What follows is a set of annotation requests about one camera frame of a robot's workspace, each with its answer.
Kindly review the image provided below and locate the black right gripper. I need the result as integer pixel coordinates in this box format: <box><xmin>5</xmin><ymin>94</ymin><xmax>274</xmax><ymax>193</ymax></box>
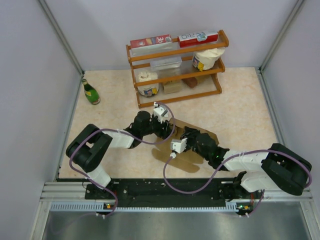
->
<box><xmin>180</xmin><ymin>126</ymin><xmax>211</xmax><ymax>161</ymax></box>

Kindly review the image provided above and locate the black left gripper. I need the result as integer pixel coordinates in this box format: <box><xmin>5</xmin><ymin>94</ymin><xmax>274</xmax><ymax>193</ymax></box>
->
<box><xmin>141</xmin><ymin>114</ymin><xmax>174</xmax><ymax>140</ymax></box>

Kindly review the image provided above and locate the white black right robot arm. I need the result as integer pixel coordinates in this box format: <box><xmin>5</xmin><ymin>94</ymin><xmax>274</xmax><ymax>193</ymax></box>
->
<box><xmin>171</xmin><ymin>127</ymin><xmax>312</xmax><ymax>198</ymax></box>

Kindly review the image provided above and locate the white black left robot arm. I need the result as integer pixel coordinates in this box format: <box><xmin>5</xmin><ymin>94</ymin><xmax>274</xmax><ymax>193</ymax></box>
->
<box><xmin>65</xmin><ymin>110</ymin><xmax>175</xmax><ymax>199</ymax></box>

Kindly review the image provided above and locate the red foil wrap box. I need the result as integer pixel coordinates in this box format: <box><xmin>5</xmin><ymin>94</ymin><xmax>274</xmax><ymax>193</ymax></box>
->
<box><xmin>130</xmin><ymin>34</ymin><xmax>173</xmax><ymax>50</ymax></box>

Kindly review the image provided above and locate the red white toothpaste box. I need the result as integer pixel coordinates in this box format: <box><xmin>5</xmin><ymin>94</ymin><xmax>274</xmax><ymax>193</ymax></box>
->
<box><xmin>177</xmin><ymin>30</ymin><xmax>219</xmax><ymax>48</ymax></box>

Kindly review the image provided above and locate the white bag lower shelf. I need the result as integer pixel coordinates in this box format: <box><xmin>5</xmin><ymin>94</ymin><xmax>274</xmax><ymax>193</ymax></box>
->
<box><xmin>137</xmin><ymin>71</ymin><xmax>160</xmax><ymax>98</ymax></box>

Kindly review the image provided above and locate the white bag shelf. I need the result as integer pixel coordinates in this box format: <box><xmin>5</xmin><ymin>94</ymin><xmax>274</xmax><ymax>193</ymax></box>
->
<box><xmin>137</xmin><ymin>71</ymin><xmax>160</xmax><ymax>98</ymax></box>
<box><xmin>192</xmin><ymin>47</ymin><xmax>225</xmax><ymax>72</ymax></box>

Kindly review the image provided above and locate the orange wooden shelf rack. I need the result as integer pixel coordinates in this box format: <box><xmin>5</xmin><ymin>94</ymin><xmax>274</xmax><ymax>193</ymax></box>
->
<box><xmin>126</xmin><ymin>30</ymin><xmax>229</xmax><ymax>108</ymax></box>

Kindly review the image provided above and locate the green glass bottle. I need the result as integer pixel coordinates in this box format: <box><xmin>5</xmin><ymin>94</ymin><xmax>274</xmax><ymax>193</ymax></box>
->
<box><xmin>81</xmin><ymin>78</ymin><xmax>101</xmax><ymax>105</ymax></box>

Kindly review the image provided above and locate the red brown brick block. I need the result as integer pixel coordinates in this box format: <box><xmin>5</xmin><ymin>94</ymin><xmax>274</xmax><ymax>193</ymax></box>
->
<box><xmin>182</xmin><ymin>77</ymin><xmax>198</xmax><ymax>89</ymax></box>

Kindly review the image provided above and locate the clear plastic container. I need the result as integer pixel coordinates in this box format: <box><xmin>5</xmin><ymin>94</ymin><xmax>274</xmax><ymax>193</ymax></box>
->
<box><xmin>150</xmin><ymin>56</ymin><xmax>182</xmax><ymax>72</ymax></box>

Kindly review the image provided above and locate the white bag upper shelf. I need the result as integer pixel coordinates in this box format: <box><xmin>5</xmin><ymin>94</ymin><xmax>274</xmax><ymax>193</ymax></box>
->
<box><xmin>192</xmin><ymin>47</ymin><xmax>225</xmax><ymax>72</ymax></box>

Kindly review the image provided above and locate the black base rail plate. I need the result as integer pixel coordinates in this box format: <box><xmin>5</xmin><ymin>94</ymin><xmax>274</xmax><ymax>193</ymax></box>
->
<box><xmin>56</xmin><ymin>177</ymin><xmax>298</xmax><ymax>208</ymax></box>

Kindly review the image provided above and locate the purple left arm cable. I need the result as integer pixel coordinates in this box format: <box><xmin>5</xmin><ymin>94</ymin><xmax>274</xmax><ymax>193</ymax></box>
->
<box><xmin>68</xmin><ymin>102</ymin><xmax>176</xmax><ymax>218</ymax></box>

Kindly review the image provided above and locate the aluminium frame rail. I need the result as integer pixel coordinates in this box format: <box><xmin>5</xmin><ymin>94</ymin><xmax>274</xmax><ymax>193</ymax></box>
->
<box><xmin>40</xmin><ymin>178</ymin><xmax>312</xmax><ymax>216</ymax></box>

